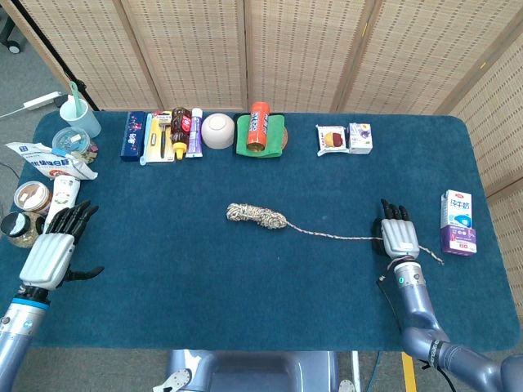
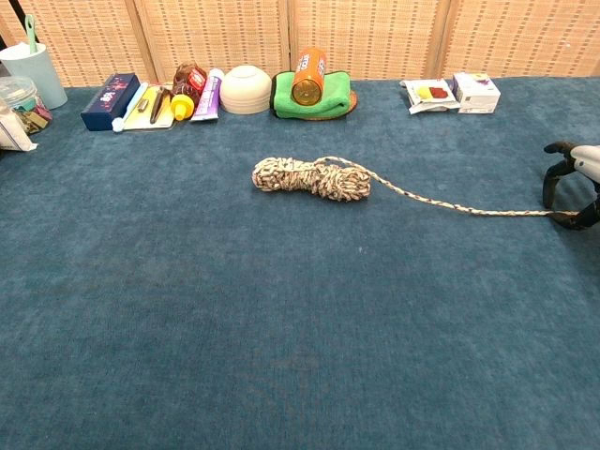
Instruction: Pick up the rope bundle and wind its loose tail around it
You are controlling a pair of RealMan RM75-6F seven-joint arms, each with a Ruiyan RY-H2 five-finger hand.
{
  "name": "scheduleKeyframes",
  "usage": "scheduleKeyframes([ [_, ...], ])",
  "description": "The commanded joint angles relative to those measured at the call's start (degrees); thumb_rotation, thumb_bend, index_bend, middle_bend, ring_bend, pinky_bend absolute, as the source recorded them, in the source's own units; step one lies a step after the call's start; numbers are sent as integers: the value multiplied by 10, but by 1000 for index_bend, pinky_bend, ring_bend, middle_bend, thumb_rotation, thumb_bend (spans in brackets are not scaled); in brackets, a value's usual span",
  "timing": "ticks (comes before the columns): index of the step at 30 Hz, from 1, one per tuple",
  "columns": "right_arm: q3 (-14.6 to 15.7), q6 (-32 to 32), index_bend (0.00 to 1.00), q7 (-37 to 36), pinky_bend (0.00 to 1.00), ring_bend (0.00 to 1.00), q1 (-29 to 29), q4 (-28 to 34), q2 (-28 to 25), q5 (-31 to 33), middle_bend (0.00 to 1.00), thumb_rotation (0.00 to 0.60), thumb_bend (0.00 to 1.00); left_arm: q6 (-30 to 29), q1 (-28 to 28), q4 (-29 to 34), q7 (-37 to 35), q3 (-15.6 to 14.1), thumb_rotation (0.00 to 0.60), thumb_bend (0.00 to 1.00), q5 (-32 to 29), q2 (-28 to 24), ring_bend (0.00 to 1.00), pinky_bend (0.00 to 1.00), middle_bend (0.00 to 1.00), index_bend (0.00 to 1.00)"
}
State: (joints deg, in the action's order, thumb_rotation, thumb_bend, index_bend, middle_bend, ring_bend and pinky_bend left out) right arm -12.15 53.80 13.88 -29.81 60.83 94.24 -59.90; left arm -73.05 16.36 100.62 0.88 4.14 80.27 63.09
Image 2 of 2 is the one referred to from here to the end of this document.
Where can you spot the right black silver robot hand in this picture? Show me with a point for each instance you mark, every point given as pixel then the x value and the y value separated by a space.
pixel 586 157

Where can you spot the orange bottle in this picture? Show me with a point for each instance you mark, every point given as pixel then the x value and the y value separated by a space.
pixel 307 79

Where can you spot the small white purple carton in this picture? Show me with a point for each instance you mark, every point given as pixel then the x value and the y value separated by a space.
pixel 478 94

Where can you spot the white snack packet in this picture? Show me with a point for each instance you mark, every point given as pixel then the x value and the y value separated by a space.
pixel 431 91

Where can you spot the round wooden coaster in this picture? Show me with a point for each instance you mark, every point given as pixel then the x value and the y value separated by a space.
pixel 353 100

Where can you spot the green folded cloth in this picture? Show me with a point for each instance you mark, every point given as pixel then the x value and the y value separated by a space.
pixel 283 98

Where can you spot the white upturned bowl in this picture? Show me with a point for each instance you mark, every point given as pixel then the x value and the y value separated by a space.
pixel 246 91

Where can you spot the blue carpet table mat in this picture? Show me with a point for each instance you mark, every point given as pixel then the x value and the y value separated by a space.
pixel 281 328

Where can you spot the purple toothpaste tube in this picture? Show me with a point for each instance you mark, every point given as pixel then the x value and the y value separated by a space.
pixel 208 98

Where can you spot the bamboo folding screen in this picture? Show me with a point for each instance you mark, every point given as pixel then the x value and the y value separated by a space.
pixel 211 33

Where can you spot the honey bottle yellow cap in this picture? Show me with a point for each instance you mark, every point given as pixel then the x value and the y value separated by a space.
pixel 187 84

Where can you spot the yellow razor blister pack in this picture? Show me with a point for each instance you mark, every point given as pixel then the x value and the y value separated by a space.
pixel 161 119

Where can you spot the light blue toothbrush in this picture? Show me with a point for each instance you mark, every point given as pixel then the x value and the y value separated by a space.
pixel 131 108

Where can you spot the dark blue rectangular box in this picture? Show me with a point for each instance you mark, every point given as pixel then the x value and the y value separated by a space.
pixel 108 100

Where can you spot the light blue plastic cup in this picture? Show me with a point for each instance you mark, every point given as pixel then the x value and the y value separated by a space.
pixel 37 75

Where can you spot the green plastic spoon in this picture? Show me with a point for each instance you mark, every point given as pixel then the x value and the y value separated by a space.
pixel 31 33

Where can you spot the clear jar with clips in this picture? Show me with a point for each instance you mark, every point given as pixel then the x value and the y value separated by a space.
pixel 19 100

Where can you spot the white sugar bag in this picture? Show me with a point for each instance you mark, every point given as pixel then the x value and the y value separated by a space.
pixel 9 131

